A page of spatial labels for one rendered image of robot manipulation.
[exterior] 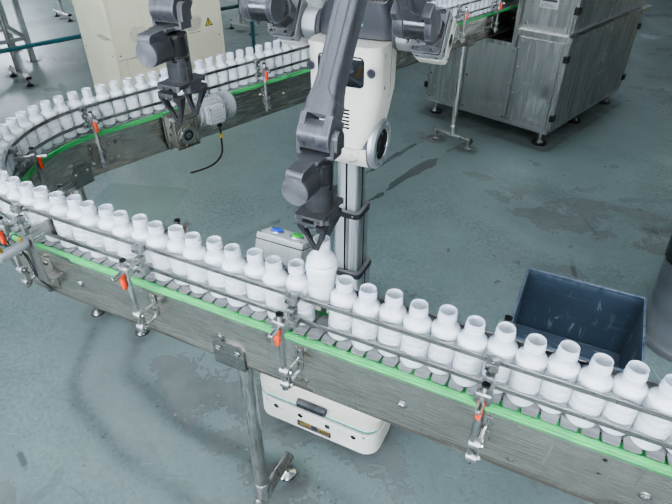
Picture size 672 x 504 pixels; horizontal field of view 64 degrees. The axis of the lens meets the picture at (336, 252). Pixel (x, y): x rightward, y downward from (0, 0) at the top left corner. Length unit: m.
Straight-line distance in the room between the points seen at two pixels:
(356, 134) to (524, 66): 3.19
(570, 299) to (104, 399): 1.94
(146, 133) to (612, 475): 2.17
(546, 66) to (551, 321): 3.14
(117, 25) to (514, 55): 3.18
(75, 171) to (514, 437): 1.94
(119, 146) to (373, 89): 1.32
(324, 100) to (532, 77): 3.78
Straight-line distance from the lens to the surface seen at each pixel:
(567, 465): 1.27
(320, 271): 1.17
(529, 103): 4.78
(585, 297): 1.70
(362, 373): 1.26
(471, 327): 1.11
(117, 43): 5.04
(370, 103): 1.62
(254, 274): 1.28
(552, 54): 4.63
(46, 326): 3.14
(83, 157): 2.50
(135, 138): 2.59
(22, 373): 2.93
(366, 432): 2.14
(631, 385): 1.14
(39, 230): 1.72
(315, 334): 1.29
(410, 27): 1.44
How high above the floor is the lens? 1.90
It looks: 35 degrees down
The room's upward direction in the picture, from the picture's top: straight up
